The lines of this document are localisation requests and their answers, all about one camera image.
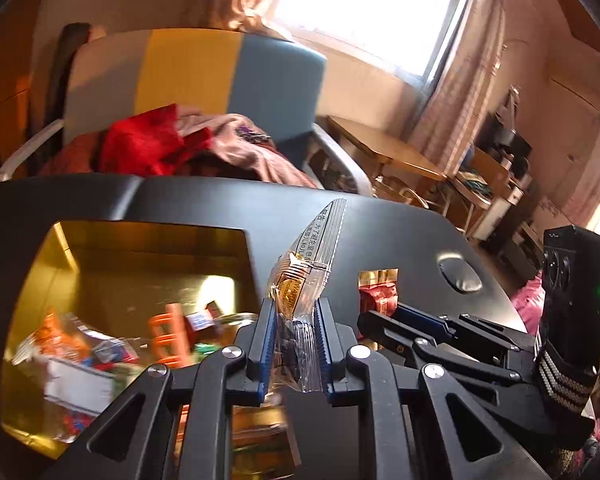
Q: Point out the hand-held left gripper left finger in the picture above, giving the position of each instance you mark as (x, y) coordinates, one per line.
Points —
(265, 345)

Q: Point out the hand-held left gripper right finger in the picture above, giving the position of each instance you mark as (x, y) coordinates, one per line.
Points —
(325, 350)

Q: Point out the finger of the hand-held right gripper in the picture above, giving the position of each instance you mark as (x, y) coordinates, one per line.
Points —
(422, 317)
(430, 350)

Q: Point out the small red packet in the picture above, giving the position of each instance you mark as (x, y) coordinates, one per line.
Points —
(377, 295)

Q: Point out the clear packet with yellow label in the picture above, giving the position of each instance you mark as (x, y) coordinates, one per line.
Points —
(300, 280)

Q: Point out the orange plastic rack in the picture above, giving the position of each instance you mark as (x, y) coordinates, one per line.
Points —
(172, 330)

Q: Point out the clear bag of toy bricks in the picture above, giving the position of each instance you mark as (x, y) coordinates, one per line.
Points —
(112, 350)

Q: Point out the gold box with red outside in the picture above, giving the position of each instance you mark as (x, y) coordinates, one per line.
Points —
(130, 270)

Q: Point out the white clear packet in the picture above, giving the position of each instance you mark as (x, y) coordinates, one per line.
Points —
(75, 382)

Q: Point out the orange snack bag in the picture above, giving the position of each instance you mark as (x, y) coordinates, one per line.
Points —
(55, 335)

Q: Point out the person's right forearm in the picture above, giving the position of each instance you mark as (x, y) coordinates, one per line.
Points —
(562, 377)

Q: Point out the pink bedding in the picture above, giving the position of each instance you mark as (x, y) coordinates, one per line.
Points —
(527, 305)

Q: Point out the pale pink curtain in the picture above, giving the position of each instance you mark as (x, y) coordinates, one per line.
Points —
(597, 180)
(250, 5)
(455, 95)

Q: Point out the green patterned cloth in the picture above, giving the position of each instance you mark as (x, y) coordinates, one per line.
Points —
(472, 182)

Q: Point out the wooden side table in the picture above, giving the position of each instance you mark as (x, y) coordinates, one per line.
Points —
(385, 152)

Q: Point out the black appliance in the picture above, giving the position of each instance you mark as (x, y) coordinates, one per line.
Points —
(505, 140)

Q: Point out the white hanging bag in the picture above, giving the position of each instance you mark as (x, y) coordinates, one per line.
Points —
(511, 110)

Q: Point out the red cloth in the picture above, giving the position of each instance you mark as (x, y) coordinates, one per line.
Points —
(140, 145)

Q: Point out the blue yellow grey armchair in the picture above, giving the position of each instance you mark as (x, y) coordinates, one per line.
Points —
(270, 85)

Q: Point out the brown-red cloth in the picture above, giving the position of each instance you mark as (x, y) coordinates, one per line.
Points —
(77, 157)

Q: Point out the bright window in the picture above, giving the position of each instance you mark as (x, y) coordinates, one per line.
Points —
(370, 10)

